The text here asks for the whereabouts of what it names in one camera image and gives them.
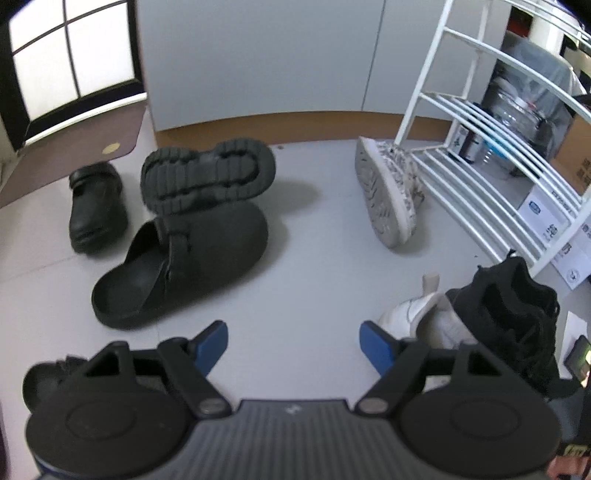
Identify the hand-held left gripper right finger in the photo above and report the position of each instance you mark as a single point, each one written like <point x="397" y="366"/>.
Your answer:
<point x="376" y="346"/>

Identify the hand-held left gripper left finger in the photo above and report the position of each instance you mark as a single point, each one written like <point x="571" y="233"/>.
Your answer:
<point x="212" y="344"/>

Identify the white printed sneaker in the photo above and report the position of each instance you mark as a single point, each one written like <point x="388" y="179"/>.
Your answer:
<point x="415" y="318"/>
<point x="383" y="198"/>

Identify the black platform clog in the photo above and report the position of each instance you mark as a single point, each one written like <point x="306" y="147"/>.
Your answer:
<point x="207" y="175"/>
<point x="221" y="240"/>

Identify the black lace-up sneaker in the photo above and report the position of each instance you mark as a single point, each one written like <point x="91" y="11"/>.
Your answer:
<point x="508" y="314"/>

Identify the glossy black chunky clog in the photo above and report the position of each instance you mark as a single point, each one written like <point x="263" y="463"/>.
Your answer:
<point x="97" y="207"/>
<point x="46" y="378"/>

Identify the white metal shoe rack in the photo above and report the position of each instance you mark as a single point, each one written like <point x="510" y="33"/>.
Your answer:
<point x="556" y="240"/>

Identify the black smartphone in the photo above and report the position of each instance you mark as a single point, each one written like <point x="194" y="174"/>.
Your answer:
<point x="579" y="357"/>

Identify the white paper sheet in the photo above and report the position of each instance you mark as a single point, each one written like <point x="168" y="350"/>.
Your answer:
<point x="570" y="323"/>

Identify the white cardboard box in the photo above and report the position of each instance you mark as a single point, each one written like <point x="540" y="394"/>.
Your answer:
<point x="549" y="221"/>

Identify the brown glass bottle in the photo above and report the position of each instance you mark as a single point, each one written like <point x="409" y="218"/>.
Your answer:
<point x="461" y="141"/>

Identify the brown door mat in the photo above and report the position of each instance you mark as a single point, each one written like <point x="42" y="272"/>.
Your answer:
<point x="69" y="143"/>

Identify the brown cardboard box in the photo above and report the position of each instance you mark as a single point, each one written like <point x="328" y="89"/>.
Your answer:
<point x="575" y="152"/>

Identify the clear glass jar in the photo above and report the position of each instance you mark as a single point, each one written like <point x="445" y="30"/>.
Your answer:
<point x="512" y="110"/>

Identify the white cabinet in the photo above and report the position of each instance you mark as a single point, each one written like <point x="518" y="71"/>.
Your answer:
<point x="258" y="55"/>

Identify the black-framed glass door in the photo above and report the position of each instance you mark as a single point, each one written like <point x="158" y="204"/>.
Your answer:
<point x="41" y="60"/>

